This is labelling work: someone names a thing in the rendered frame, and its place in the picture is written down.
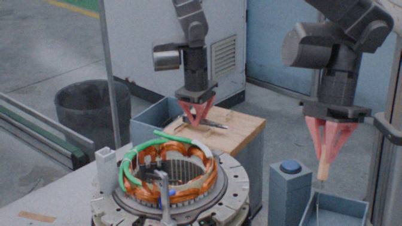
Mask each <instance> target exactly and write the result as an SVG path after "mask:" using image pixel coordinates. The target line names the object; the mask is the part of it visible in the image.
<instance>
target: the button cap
mask: <svg viewBox="0 0 402 226"><path fill-rule="evenodd" d="M282 168H283V169H284V170H286V171H288V172H295V171H298V170H299V168H300V165H299V164H298V162H296V161H293V160H287V161H285V162H283V163H282Z"/></svg>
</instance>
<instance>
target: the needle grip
mask: <svg viewBox="0 0 402 226"><path fill-rule="evenodd" d="M329 167H330V163H327V161H326V144H323V146H322V152H321V158H320V162H319V168H318V174H317V179H320V180H327V176H328V170H329Z"/></svg>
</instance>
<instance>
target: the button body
mask: <svg viewBox="0 0 402 226"><path fill-rule="evenodd" d="M288 160H293V161H296V162H298V164H299V165H301V172H300V173H297V174H294V175H290V174H286V173H284V172H282V171H281V170H280V165H281V164H282V163H283V162H285V161H287V160H285V161H282V162H279V163H275V164H272V165H270V170H269V201H268V217H267V226H299V225H300V221H301V219H302V217H303V214H304V212H305V210H306V207H307V204H308V202H309V200H310V194H311V185H312V171H311V170H310V169H308V168H307V167H306V166H305V165H303V164H301V162H299V161H298V160H296V159H295V158H291V159H288Z"/></svg>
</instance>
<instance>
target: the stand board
mask: <svg viewBox="0 0 402 226"><path fill-rule="evenodd" d="M230 111H231V110H228V109H224V108H219V107H217V106H213V107H211V108H210V109H209V111H208V114H207V116H206V119H208V120H211V121H213V122H216V123H220V124H223V125H225V126H228V129H222V128H216V127H215V133H213V134H212V135H211V136H210V137H207V130H208V129H209V128H210V127H212V126H206V125H201V124H199V125H198V126H197V127H196V126H193V125H192V124H189V125H188V126H186V127H185V128H183V129H182V130H181V131H180V132H178V133H177V134H174V129H175V128H176V127H178V126H179V125H180V124H182V123H183V122H182V117H181V118H179V119H178V120H176V121H175V122H174V123H172V124H171V125H170V126H169V127H167V128H165V129H164V130H163V131H162V132H164V133H167V134H170V135H175V136H182V137H185V138H190V139H192V140H193V139H196V140H197V141H199V142H200V143H202V144H204V145H206V146H207V147H208V148H209V150H211V149H212V148H215V149H219V150H220V151H222V152H224V153H226V154H228V155H230V156H231V157H234V156H235V155H236V154H237V153H238V152H239V151H241V150H242V149H243V148H244V147H245V146H246V145H247V144H248V143H249V142H250V141H251V140H252V139H253V138H255V137H256V136H257V135H258V134H259V133H260V132H261V131H262V130H263V129H264V128H265V126H266V119H264V118H259V117H255V116H252V115H247V114H243V113H240V112H236V111H233V118H231V119H230V120H229V121H228V122H226V115H227V114H228V113H229V112H230Z"/></svg>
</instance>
